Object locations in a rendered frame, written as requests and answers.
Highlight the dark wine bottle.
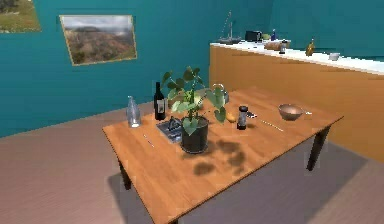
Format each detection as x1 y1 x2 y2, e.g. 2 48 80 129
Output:
153 81 167 122

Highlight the framed green field picture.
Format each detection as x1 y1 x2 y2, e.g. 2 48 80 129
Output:
0 0 42 34

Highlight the thin silver pencil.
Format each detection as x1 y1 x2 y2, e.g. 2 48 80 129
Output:
142 133 156 149

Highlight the clear glass bottle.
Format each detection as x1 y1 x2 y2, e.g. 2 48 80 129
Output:
126 95 142 129

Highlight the black toaster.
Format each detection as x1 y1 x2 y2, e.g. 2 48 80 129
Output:
244 30 263 43

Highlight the green houseplant in black pot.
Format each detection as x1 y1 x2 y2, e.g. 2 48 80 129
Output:
161 65 228 155

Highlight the brown metal bowl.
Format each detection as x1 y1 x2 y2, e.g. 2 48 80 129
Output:
277 103 305 122

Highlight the glass kettle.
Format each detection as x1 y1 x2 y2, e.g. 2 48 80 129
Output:
211 83 231 105

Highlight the framed mountain landscape picture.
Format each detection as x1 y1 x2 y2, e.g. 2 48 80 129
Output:
59 14 138 67

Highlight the black pepper grinder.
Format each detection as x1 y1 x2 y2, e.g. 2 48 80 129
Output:
236 105 249 131

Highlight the thin silver knife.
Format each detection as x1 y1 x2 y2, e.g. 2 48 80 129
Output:
260 119 285 133

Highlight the orange kitchen counter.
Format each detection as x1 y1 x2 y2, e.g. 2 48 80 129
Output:
208 40 384 164

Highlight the wooden dining table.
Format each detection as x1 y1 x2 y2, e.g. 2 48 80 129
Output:
101 87 345 224

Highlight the grey tray with dark statuette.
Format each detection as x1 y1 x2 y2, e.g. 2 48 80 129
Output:
155 115 185 145

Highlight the model sailing ship decoration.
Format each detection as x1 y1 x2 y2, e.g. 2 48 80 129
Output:
217 9 242 45

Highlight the yellow oil bottle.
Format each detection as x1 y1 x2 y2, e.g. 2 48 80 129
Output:
305 37 316 57

